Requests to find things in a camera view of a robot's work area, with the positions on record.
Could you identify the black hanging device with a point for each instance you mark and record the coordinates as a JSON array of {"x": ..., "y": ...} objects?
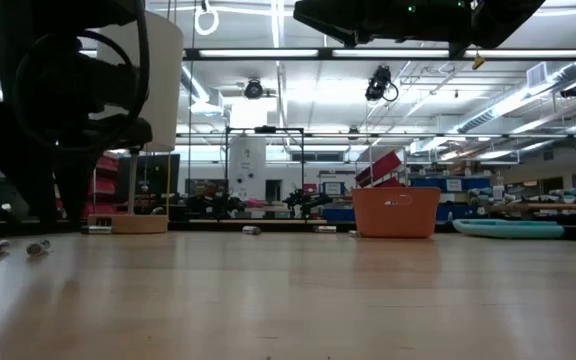
[
  {"x": 378, "y": 82},
  {"x": 254, "y": 89}
]

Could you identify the large silver Energizer battery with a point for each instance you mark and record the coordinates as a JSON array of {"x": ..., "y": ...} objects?
[{"x": 324, "y": 229}]

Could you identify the large black copper battery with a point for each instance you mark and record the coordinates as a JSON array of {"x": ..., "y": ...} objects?
[{"x": 354, "y": 233}]

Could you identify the large black panel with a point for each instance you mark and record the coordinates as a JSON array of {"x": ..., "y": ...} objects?
[{"x": 158, "y": 175}]

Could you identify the white lamp with wooden base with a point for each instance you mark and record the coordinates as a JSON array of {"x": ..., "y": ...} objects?
[{"x": 165, "y": 75}]

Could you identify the large silver black battery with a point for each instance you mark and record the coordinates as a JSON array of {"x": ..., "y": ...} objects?
[
  {"x": 251, "y": 230},
  {"x": 97, "y": 230}
]

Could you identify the small black robot arm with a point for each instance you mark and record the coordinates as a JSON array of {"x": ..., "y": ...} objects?
[
  {"x": 218, "y": 204},
  {"x": 308, "y": 202}
]

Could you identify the red plastic storage bin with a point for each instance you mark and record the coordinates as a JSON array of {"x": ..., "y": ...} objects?
[
  {"x": 108, "y": 165},
  {"x": 104, "y": 187},
  {"x": 392, "y": 183},
  {"x": 380, "y": 167}
]

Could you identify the orange plastic bin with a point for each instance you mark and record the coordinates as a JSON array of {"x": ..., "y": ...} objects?
[{"x": 395, "y": 215}]

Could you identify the yellow vertical pole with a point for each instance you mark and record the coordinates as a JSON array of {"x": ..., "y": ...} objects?
[{"x": 168, "y": 185}]

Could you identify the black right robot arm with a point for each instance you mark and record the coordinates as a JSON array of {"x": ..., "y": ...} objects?
[{"x": 418, "y": 20}]

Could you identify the blue calculator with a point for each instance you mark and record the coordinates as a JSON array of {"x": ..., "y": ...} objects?
[{"x": 508, "y": 229}]

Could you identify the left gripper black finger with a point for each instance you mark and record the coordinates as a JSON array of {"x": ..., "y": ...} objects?
[
  {"x": 28, "y": 180},
  {"x": 75, "y": 190}
]

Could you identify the white pillar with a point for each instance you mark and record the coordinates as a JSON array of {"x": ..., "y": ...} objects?
[{"x": 247, "y": 167}]

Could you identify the thin black rig frame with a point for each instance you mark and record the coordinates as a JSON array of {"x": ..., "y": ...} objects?
[{"x": 265, "y": 129}]

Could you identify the metal air duct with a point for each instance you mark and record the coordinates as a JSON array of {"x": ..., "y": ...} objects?
[{"x": 537, "y": 75}]

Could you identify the wooden workbench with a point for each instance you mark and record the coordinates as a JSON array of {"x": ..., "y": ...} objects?
[{"x": 548, "y": 206}]

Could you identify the blue white sign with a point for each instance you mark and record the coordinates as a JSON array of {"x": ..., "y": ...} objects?
[{"x": 333, "y": 188}]

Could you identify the long blue storage bin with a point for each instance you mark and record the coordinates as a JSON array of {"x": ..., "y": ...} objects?
[{"x": 448, "y": 183}]

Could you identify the black ceiling dome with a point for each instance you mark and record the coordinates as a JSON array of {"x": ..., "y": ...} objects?
[{"x": 572, "y": 91}]

